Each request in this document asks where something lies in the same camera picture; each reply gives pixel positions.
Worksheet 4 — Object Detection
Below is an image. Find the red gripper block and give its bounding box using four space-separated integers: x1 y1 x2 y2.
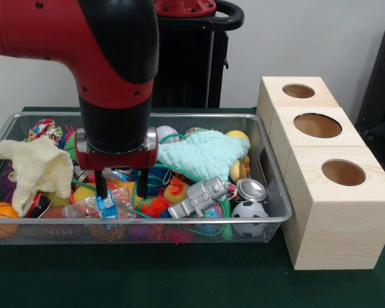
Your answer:
75 146 158 200

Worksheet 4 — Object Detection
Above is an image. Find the crushed clear plastic bottle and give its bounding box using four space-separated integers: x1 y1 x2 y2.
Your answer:
62 187 137 230

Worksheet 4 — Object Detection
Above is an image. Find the wooden box with three holes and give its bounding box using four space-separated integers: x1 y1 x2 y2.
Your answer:
255 76 385 271

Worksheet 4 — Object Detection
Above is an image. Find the white baseball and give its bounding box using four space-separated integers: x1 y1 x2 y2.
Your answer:
155 125 187 144

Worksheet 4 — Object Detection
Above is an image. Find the silver robot toy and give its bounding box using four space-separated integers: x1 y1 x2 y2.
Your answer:
167 175 228 219

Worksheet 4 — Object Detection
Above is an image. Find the cream yellow cloth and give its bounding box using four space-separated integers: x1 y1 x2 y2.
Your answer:
0 136 74 218

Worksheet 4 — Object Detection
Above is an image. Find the mint green cloth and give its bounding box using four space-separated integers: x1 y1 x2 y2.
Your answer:
156 130 251 183

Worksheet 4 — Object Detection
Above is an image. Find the dark green table cloth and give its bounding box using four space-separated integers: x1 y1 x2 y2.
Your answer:
0 106 385 308

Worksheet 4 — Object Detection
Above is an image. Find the orange basketball toy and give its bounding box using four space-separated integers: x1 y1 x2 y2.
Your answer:
0 201 21 240

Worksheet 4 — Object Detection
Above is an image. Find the yellow ball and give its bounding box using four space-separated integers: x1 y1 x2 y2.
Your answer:
226 130 250 144

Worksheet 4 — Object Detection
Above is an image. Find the crushed silver can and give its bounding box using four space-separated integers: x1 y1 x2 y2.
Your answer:
235 178 268 203

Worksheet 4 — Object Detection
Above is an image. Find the black and white soccer ball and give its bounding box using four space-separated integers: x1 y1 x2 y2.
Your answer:
230 200 270 238

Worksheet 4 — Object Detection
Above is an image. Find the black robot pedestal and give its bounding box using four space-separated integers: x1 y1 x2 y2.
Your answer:
153 0 244 109

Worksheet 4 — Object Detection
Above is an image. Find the shallow wire mesh bin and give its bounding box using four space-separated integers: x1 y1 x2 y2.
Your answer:
0 112 293 247

